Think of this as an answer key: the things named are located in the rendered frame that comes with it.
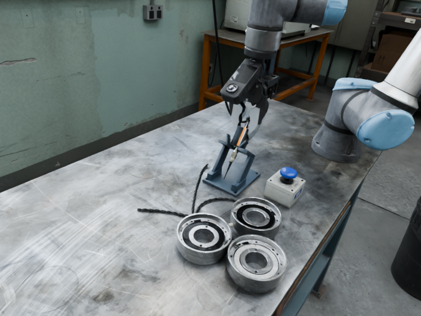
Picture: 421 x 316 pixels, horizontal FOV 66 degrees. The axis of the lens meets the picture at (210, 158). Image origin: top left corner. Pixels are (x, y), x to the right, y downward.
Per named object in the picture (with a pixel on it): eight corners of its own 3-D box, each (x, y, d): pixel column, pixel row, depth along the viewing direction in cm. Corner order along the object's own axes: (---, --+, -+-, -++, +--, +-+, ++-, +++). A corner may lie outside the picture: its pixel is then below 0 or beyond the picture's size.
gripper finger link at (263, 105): (267, 124, 76) (270, 87, 72) (264, 126, 75) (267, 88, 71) (249, 120, 79) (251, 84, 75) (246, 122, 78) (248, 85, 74)
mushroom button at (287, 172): (288, 194, 76) (293, 177, 74) (273, 187, 78) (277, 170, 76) (296, 187, 79) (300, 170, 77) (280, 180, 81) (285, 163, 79)
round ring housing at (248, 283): (294, 286, 57) (299, 271, 55) (241, 304, 53) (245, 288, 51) (263, 244, 65) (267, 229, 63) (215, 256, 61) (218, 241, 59)
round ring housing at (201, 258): (237, 262, 61) (240, 246, 59) (183, 273, 57) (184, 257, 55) (218, 224, 69) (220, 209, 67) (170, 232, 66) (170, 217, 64)
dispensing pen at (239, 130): (215, 175, 79) (243, 111, 79) (222, 177, 83) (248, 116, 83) (223, 179, 78) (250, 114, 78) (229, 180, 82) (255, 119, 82)
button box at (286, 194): (289, 209, 76) (294, 192, 73) (263, 195, 79) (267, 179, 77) (303, 193, 82) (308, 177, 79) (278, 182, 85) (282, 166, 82)
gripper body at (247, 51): (275, 100, 79) (285, 49, 73) (259, 110, 73) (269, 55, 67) (248, 91, 83) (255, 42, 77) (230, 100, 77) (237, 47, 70)
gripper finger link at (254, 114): (268, 135, 82) (271, 100, 78) (257, 143, 78) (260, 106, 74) (257, 133, 84) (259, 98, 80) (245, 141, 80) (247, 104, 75)
